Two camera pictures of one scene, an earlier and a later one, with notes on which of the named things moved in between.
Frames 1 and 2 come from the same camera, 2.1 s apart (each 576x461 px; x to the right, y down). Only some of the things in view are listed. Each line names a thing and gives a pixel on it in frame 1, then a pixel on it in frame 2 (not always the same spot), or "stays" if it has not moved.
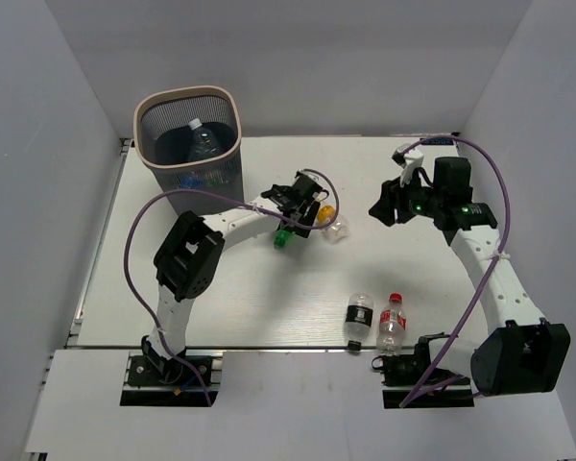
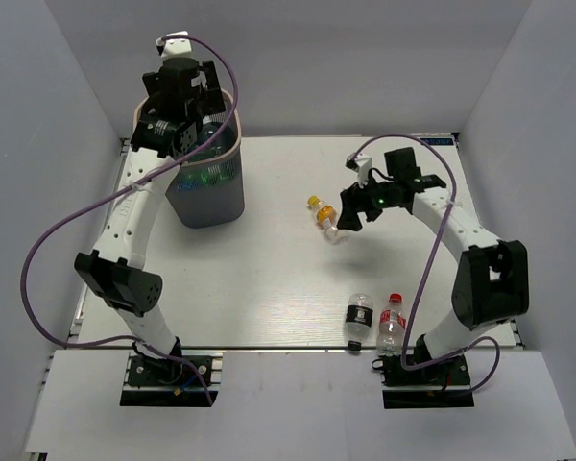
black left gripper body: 310,214 → 211,101
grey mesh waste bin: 190,136 stays
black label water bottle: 358,319 stays
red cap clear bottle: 392,326 stays
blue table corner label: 438,141 stays
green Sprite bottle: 282,238 → 215,176
